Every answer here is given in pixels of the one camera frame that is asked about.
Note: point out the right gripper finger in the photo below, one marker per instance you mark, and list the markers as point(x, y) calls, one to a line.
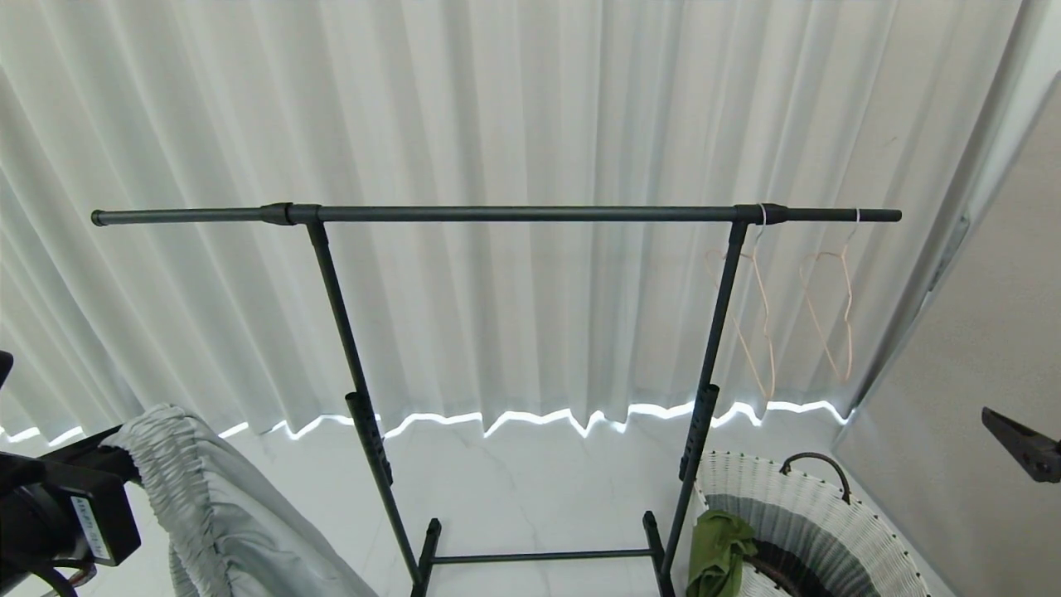
point(1036, 452)

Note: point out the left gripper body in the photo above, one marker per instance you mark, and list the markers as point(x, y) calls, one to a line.
point(50, 522)

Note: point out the pale grey shorts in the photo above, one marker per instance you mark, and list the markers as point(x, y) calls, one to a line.
point(232, 514)

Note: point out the pink clothes hanger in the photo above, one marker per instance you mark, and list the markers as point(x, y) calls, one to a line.
point(849, 332)
point(767, 348)

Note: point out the white laundry basket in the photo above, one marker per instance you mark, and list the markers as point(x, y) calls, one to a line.
point(746, 473)

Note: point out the black clothes rack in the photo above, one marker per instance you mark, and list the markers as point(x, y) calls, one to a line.
point(539, 214)

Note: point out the green garment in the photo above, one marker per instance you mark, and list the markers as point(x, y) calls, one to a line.
point(717, 547)

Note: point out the white curtain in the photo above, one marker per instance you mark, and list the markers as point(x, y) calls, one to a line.
point(497, 99)

